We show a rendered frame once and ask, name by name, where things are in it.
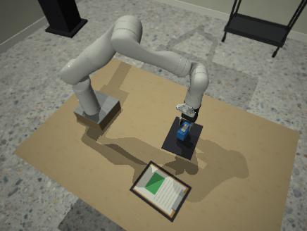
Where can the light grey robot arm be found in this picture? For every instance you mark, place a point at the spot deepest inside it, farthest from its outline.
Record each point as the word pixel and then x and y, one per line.
pixel 125 39

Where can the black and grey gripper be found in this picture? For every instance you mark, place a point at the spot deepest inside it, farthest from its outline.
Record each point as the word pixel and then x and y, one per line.
pixel 189 111

